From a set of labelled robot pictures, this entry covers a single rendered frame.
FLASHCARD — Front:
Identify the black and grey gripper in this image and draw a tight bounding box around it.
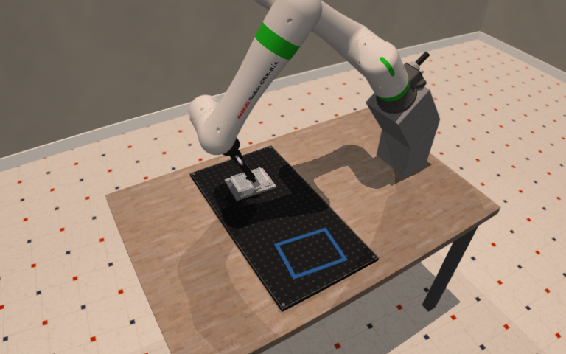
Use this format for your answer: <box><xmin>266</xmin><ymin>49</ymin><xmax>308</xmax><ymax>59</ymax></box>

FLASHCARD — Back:
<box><xmin>223</xmin><ymin>138</ymin><xmax>261</xmax><ymax>188</ymax></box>

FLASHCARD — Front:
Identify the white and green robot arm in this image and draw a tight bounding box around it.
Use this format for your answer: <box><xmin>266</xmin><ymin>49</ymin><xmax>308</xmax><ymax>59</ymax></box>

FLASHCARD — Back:
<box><xmin>189</xmin><ymin>0</ymin><xmax>430</xmax><ymax>155</ymax></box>

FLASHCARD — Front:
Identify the blue tape outline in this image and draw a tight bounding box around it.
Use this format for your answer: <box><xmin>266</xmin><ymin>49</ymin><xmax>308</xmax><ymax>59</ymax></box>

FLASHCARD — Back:
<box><xmin>274</xmin><ymin>228</ymin><xmax>347</xmax><ymax>279</ymax></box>

